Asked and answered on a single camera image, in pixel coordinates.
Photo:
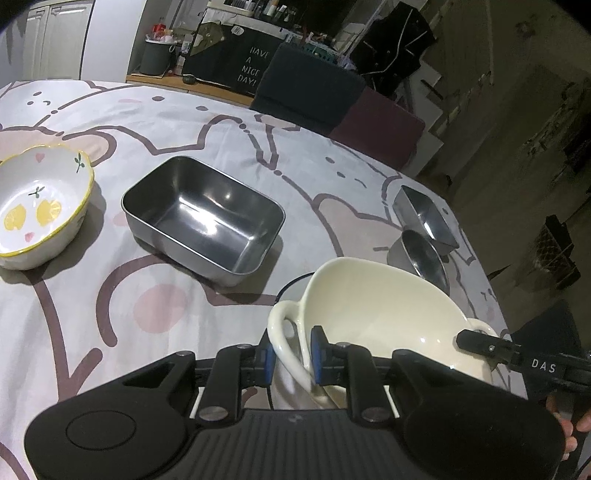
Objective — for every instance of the maroon chair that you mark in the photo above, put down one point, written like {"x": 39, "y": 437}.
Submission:
{"x": 383, "y": 131}

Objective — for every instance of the large rectangular steel container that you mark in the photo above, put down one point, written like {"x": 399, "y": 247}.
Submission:
{"x": 203, "y": 221}

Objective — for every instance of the teal sign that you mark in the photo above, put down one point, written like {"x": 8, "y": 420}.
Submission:
{"x": 323, "y": 51}

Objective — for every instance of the white staircase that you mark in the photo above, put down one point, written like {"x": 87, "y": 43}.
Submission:
{"x": 434, "y": 110}

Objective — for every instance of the black jacket with white trim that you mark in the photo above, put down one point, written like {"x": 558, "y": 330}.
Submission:
{"x": 392, "y": 46}

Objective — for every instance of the white plate with dark rim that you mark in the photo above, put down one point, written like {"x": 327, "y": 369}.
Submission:
{"x": 295, "y": 288}

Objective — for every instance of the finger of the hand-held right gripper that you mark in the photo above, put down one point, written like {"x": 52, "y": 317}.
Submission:
{"x": 489, "y": 346}

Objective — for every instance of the grey bin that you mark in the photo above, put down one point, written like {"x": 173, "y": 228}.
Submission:
{"x": 154, "y": 57}

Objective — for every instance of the person's right hand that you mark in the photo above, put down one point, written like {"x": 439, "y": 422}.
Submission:
{"x": 572, "y": 441}

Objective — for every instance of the black computer mouse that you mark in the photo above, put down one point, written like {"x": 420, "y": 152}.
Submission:
{"x": 189, "y": 79}

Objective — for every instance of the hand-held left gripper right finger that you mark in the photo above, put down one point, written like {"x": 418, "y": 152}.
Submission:
{"x": 317, "y": 360}

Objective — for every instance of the white lower kitchen cabinets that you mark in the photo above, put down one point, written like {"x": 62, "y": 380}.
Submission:
{"x": 55, "y": 41}

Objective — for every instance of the bear print tablecloth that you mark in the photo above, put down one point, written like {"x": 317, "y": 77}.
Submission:
{"x": 161, "y": 323}

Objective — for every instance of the lemon print ceramic bowl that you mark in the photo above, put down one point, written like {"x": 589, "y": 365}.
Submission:
{"x": 46, "y": 184}

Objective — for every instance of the small rectangular steel container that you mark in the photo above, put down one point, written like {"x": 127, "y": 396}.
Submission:
{"x": 429, "y": 217}

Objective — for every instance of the low wooden bench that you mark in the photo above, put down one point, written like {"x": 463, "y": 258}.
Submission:
{"x": 217, "y": 93}

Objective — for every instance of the black printed cloth cover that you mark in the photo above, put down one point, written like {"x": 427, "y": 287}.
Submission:
{"x": 221, "y": 60}

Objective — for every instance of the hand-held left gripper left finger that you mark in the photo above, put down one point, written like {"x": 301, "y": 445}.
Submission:
{"x": 268, "y": 367}

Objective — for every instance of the round steel bowl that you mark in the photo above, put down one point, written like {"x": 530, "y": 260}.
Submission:
{"x": 425, "y": 258}

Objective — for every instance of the dark blue chair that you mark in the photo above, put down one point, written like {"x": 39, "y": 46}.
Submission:
{"x": 309, "y": 92}

